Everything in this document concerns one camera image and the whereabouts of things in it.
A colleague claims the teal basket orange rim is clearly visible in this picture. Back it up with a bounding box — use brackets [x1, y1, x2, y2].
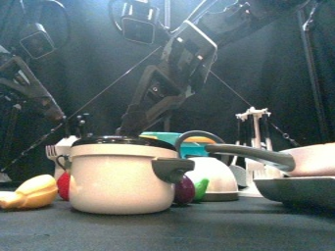
[138, 131, 218, 159]

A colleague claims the white toy fork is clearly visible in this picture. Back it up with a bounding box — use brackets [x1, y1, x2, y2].
[43, 144, 59, 162]

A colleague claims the white spiky toy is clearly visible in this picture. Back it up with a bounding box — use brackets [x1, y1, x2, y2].
[234, 106, 274, 198]

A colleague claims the white round plate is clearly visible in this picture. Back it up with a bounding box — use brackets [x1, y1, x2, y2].
[55, 143, 196, 216]

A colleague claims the purple toy eggplant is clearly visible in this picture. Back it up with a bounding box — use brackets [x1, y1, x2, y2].
[172, 175, 196, 206]

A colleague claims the green toy pepper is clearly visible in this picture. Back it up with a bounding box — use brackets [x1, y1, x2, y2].
[193, 177, 210, 202]

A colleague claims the red toy tomato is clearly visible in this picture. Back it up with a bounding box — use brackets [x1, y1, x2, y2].
[55, 171, 71, 202]

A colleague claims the yellow toy banana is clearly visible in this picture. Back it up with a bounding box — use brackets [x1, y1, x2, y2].
[0, 174, 58, 211]

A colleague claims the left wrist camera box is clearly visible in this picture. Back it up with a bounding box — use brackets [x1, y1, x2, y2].
[18, 22, 57, 61]

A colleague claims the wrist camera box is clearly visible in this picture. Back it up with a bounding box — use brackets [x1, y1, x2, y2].
[118, 2, 160, 46]
[18, 22, 57, 61]

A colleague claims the thin diagonal brace cable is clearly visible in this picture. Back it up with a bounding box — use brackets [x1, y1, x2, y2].
[208, 70, 302, 149]
[0, 45, 165, 174]

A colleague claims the black handled toy knife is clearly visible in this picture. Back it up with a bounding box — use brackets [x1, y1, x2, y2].
[74, 112, 93, 138]

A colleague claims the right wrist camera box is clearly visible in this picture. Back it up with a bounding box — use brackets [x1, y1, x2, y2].
[118, 2, 160, 46]

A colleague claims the metal frame post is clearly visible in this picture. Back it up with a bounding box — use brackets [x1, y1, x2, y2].
[297, 5, 330, 142]

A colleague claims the white slotted turner black handle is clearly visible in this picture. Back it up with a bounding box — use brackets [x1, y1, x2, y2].
[245, 116, 274, 181]

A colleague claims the white frying pan grey handle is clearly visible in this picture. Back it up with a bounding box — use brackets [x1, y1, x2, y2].
[204, 142, 335, 177]

